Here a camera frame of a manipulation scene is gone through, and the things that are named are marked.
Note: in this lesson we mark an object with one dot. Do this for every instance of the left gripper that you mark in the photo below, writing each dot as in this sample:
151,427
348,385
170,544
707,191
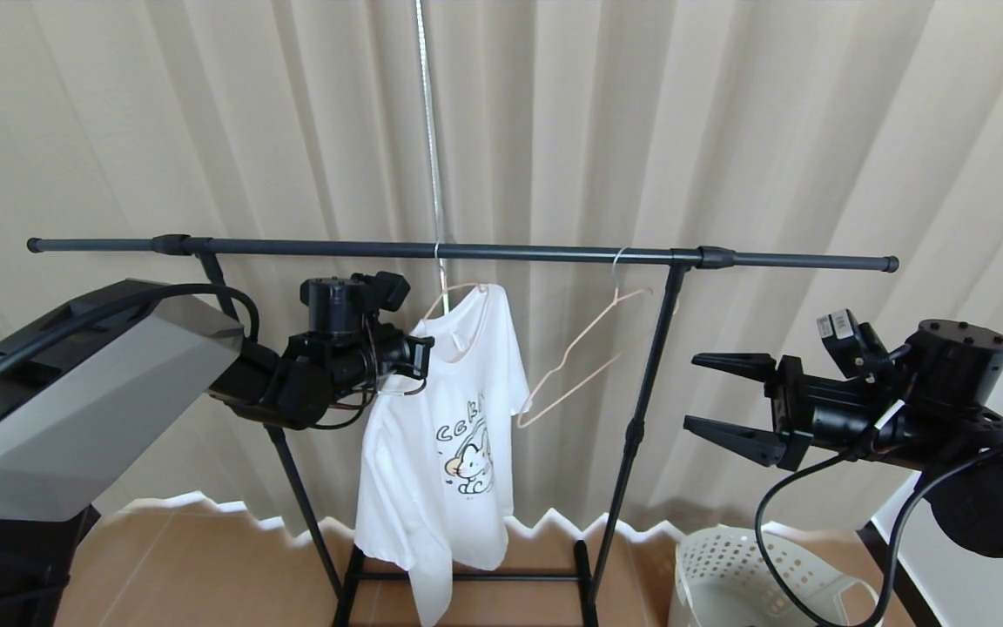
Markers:
380,361

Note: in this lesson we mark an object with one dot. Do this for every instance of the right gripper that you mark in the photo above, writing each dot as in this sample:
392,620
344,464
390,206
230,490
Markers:
832,414

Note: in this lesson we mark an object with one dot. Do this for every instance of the pink clothes hanger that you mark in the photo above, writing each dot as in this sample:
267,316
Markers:
440,261
617,261

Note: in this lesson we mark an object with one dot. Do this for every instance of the white printed t-shirt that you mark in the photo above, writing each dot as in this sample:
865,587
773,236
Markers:
432,505

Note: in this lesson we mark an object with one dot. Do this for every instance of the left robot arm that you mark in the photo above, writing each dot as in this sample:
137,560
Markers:
92,418

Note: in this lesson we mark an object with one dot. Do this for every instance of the black clothes rack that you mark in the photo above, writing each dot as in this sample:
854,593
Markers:
336,250

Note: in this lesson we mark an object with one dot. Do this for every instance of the white laundry basket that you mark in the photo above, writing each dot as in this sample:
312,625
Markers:
745,575

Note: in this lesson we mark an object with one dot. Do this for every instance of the beige curtain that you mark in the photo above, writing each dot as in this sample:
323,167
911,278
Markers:
205,131

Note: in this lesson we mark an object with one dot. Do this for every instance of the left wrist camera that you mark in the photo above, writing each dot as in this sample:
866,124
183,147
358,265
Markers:
388,292

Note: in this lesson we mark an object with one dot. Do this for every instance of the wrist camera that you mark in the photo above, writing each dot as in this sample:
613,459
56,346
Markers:
850,344
388,292

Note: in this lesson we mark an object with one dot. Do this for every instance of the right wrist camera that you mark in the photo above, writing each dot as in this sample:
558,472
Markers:
850,344

